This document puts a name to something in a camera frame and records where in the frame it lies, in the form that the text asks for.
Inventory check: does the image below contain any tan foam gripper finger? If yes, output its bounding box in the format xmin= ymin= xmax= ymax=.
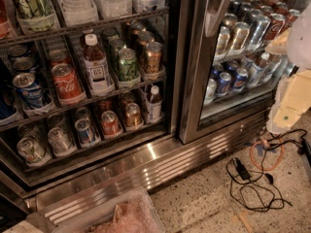
xmin=266 ymin=70 xmax=311 ymax=134
xmin=264 ymin=28 xmax=291 ymax=55

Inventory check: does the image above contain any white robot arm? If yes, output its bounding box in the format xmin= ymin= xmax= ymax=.
xmin=265 ymin=4 xmax=311 ymax=134

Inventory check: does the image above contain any tea bottle behind door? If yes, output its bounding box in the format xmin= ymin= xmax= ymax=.
xmin=247 ymin=52 xmax=269 ymax=88

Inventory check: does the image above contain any fridge glass door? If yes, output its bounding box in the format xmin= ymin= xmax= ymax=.
xmin=179 ymin=0 xmax=310 ymax=144

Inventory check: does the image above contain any small tea bottle lower shelf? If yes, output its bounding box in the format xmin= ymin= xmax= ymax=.
xmin=146 ymin=85 xmax=162 ymax=122

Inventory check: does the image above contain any gold can bottom shelf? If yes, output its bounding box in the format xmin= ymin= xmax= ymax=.
xmin=125 ymin=103 xmax=143 ymax=130

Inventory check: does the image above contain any stainless steel glass-door fridge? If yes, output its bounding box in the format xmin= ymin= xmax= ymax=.
xmin=0 ymin=0 xmax=304 ymax=233

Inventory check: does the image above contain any iced tea bottle white cap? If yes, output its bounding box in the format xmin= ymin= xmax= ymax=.
xmin=84 ymin=33 xmax=114 ymax=96

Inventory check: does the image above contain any red can bottom shelf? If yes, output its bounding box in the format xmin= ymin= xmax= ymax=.
xmin=101 ymin=111 xmax=122 ymax=139

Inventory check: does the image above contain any blue can bottom shelf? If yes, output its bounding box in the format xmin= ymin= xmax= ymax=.
xmin=75 ymin=118 xmax=100 ymax=148

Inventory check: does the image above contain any silver can bottom shelf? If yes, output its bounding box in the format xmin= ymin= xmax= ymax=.
xmin=48 ymin=127 xmax=77 ymax=157

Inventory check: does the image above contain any green tall can top shelf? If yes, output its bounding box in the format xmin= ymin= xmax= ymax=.
xmin=13 ymin=0 xmax=58 ymax=35

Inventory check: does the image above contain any blue Pepsi can middle shelf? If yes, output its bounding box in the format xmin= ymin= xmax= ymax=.
xmin=13 ymin=73 xmax=54 ymax=117

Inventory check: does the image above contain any red can behind door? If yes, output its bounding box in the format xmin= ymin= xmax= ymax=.
xmin=263 ymin=13 xmax=286 ymax=41

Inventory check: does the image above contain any silver can behind door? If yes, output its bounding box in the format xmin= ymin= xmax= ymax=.
xmin=247 ymin=15 xmax=270 ymax=50

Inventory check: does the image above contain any blue Pepsi can behind door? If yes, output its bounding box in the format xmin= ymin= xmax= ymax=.
xmin=216 ymin=72 xmax=231 ymax=97

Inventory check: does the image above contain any gold soda can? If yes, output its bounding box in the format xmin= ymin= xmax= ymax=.
xmin=143 ymin=42 xmax=163 ymax=80

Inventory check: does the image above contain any green soda can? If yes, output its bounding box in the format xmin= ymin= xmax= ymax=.
xmin=118 ymin=48 xmax=140 ymax=88

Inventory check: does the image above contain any pink bubble wrap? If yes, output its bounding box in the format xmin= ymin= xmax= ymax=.
xmin=88 ymin=197 xmax=158 ymax=233

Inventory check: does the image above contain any clear plastic bin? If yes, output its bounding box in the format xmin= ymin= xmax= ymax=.
xmin=52 ymin=187 xmax=166 ymax=233

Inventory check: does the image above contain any red Coca-Cola can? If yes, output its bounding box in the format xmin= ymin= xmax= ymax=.
xmin=52 ymin=64 xmax=86 ymax=106

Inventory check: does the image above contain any green-white can bottom left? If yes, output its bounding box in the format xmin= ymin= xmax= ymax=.
xmin=17 ymin=137 xmax=52 ymax=167

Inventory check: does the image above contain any orange extension cable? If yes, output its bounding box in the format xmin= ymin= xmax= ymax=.
xmin=249 ymin=139 xmax=286 ymax=172

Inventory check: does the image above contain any black power adapter cable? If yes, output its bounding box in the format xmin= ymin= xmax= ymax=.
xmin=225 ymin=128 xmax=309 ymax=213

